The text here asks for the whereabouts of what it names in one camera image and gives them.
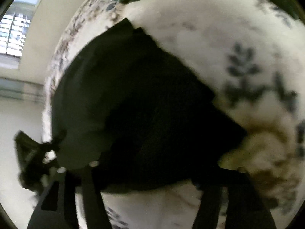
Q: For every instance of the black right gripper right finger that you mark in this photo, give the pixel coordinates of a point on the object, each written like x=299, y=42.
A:
x=246, y=209

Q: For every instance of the floral white bed sheet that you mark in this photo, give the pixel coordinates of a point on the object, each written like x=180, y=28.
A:
x=250, y=52

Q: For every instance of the black white striped garment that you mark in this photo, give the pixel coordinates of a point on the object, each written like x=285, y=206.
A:
x=147, y=119

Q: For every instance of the window with blinds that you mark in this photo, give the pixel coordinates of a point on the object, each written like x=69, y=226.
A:
x=15, y=25

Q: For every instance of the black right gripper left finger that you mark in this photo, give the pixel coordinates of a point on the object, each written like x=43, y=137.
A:
x=57, y=206

